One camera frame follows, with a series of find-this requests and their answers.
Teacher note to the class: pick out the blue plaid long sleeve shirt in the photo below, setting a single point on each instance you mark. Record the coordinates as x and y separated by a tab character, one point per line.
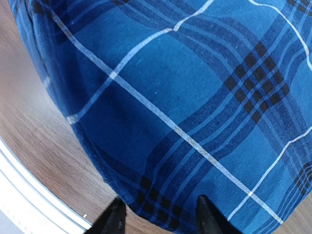
176	99

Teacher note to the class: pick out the front aluminium rail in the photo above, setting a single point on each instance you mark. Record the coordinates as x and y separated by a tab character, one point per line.
29	206

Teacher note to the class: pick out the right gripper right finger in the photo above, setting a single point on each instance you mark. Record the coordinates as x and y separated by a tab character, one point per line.
210	220

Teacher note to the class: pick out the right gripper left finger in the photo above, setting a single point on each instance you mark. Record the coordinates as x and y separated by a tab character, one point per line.
112	220

